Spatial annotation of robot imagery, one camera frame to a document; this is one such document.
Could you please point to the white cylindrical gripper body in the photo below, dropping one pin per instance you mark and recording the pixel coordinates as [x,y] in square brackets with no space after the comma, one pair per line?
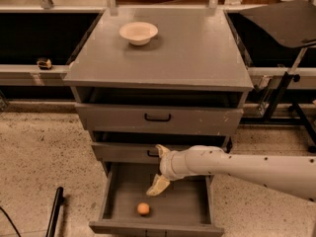
[165,165]

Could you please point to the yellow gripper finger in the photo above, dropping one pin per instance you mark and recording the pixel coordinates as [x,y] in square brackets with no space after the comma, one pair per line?
[162,150]
[159,185]

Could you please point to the small orange fruit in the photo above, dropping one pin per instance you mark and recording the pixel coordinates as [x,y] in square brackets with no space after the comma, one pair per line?
[143,209]

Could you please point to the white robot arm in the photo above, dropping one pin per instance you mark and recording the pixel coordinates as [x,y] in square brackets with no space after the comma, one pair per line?
[292,175]

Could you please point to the grey open bottom drawer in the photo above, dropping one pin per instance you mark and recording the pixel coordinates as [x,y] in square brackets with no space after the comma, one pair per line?
[183,210]

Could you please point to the grey middle drawer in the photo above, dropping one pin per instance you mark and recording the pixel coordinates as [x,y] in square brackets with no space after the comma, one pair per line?
[109,153]

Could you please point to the grey top drawer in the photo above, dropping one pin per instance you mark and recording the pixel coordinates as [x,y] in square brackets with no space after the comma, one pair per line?
[185,120]

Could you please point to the grey wooden drawer cabinet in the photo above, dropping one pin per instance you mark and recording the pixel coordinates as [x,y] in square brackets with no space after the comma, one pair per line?
[192,62]

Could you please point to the black pole on floor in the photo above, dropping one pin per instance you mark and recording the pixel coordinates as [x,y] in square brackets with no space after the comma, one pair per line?
[57,204]

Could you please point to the white ceramic bowl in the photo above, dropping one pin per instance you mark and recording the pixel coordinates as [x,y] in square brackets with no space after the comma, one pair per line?
[138,33]

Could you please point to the small black yellow tape measure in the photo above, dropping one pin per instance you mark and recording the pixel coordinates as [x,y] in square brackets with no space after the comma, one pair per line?
[44,63]

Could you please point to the black tray stand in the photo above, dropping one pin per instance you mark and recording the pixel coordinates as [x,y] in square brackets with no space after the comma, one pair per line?
[277,43]

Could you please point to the black middle drawer handle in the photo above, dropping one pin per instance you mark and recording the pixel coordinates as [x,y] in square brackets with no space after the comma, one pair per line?
[152,154]

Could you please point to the black drawer handle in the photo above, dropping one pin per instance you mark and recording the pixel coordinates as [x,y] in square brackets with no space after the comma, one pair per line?
[152,154]
[148,117]

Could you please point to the black top drawer handle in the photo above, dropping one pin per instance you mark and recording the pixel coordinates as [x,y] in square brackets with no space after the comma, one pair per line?
[148,117]

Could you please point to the metal rail shelf left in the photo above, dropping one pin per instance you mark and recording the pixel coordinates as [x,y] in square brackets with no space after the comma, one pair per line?
[31,75]

